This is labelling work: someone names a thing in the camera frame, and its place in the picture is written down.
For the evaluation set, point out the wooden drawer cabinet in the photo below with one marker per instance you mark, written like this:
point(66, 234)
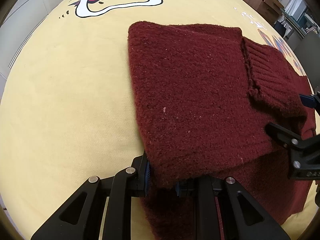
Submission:
point(270, 10)

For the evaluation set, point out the grey green chair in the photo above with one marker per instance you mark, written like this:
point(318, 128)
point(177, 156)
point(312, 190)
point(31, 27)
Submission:
point(307, 52)

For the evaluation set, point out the yellow dino print bedsheet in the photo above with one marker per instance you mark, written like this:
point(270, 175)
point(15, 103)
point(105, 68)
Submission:
point(68, 109)

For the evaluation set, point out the dark red knit sweater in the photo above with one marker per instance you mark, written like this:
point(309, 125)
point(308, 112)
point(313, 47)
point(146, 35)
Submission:
point(203, 96)

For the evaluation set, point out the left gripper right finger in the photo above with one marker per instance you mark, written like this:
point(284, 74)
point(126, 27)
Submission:
point(224, 209)

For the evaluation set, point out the white wardrobe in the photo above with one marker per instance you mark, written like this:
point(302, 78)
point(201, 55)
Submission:
point(20, 22)

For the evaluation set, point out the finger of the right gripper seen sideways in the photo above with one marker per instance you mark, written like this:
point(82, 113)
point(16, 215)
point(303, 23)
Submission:
point(283, 137)

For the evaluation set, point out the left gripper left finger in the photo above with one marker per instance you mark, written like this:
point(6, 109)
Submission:
point(99, 208)

